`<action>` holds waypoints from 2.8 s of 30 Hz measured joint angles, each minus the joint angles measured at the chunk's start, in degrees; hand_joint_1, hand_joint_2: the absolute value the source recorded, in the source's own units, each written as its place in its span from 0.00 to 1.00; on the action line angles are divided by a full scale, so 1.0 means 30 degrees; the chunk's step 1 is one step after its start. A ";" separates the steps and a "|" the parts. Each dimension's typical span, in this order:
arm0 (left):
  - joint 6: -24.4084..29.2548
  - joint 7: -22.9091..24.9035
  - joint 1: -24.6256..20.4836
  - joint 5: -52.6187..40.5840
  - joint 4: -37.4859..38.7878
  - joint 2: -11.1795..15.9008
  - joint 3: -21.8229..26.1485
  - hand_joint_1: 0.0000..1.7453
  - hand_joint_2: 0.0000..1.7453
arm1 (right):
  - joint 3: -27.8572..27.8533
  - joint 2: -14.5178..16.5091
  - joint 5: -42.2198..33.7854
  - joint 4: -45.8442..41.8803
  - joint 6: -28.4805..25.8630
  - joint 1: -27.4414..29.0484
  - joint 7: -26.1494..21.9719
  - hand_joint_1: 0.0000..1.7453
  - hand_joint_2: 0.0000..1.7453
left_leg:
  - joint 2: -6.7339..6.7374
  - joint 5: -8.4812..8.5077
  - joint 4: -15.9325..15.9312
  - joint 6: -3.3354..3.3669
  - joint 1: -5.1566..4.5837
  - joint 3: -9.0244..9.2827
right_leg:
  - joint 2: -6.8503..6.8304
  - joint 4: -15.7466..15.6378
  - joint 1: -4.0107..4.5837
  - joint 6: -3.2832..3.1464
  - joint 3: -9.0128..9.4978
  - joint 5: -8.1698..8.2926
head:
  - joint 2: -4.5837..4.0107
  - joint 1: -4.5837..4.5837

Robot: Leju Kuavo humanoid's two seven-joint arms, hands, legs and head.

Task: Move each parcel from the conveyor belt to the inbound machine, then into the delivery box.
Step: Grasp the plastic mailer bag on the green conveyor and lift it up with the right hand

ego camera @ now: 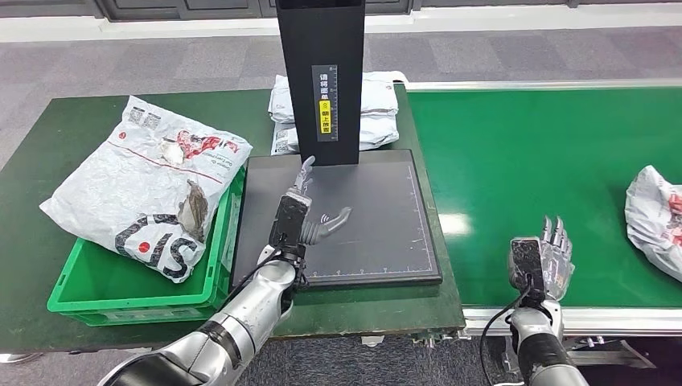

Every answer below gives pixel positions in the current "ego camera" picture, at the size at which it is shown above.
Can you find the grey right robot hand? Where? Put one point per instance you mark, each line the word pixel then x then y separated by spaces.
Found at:
pixel 558 266

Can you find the grey yellow ruler label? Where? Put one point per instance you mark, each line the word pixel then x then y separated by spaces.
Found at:
pixel 325 85

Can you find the black scanner column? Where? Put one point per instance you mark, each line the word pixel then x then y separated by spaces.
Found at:
pixel 298 53

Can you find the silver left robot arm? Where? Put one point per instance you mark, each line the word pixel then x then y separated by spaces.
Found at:
pixel 250 314

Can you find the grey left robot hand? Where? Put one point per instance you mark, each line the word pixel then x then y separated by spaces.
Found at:
pixel 319 230

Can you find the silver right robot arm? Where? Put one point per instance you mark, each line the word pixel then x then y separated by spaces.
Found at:
pixel 538 346

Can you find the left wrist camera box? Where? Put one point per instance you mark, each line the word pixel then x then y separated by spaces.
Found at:
pixel 288 221

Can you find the large white printed parcel bag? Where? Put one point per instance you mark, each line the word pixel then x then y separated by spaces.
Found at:
pixel 133 186

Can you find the black scanner platform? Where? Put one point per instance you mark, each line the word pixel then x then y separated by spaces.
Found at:
pixel 383 224

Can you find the aluminium conveyor frame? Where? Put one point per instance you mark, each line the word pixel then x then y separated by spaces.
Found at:
pixel 612 322

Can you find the green conveyor belt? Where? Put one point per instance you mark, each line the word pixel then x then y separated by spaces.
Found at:
pixel 506 160

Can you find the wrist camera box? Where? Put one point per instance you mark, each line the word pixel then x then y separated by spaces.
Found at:
pixel 526 264
pixel 288 221

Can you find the flat white stacked parcel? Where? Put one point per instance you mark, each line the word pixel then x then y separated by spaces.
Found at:
pixel 378 133
pixel 379 93

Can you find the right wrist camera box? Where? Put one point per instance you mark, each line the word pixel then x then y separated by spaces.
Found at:
pixel 526 264

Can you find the white table foot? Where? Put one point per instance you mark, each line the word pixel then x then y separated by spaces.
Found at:
pixel 373 341

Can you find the white black-striped parcel bag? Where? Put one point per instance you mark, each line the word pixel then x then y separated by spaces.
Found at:
pixel 655 224

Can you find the green plastic crate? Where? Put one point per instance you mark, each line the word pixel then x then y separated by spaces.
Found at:
pixel 106 287

